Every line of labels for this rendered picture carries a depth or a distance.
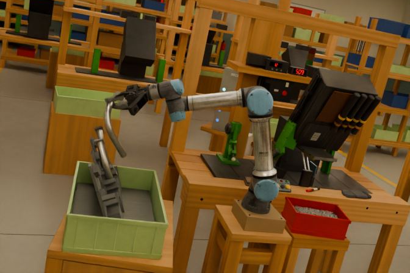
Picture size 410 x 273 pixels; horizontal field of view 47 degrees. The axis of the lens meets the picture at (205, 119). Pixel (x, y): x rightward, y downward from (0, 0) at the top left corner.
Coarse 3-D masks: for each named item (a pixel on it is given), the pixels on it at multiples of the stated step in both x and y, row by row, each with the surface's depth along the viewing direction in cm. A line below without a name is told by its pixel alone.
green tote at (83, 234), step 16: (80, 176) 249; (96, 176) 250; (128, 176) 254; (144, 176) 255; (160, 192) 230; (160, 208) 216; (80, 224) 192; (96, 224) 193; (112, 224) 194; (128, 224) 196; (144, 224) 196; (160, 224) 198; (64, 240) 193; (80, 240) 194; (96, 240) 195; (112, 240) 196; (128, 240) 198; (144, 240) 199; (160, 240) 200; (128, 256) 199; (144, 256) 201; (160, 256) 202
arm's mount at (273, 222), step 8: (240, 200) 250; (232, 208) 250; (240, 208) 240; (272, 208) 249; (240, 216) 238; (248, 216) 231; (256, 216) 233; (264, 216) 235; (272, 216) 238; (280, 216) 240; (240, 224) 237; (248, 224) 232; (256, 224) 233; (264, 224) 234; (272, 224) 235; (280, 224) 236; (272, 232) 236; (280, 232) 237
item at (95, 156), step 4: (92, 152) 211; (96, 152) 213; (92, 156) 211; (96, 156) 212; (96, 160) 213; (100, 160) 214; (96, 164) 212; (100, 168) 227; (100, 172) 219; (100, 176) 214; (100, 180) 214; (104, 188) 218; (108, 192) 229; (112, 192) 228; (116, 192) 227; (120, 196) 229; (120, 200) 223; (120, 204) 224
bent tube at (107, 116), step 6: (108, 102) 223; (114, 102) 225; (108, 108) 219; (108, 114) 217; (108, 120) 216; (108, 126) 216; (108, 132) 217; (114, 138) 220; (114, 144) 222; (120, 144) 224; (120, 150) 225
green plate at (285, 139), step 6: (288, 120) 306; (288, 126) 303; (294, 126) 297; (282, 132) 307; (288, 132) 300; (294, 132) 299; (282, 138) 304; (288, 138) 298; (276, 144) 308; (282, 144) 300; (288, 144) 301; (294, 144) 302
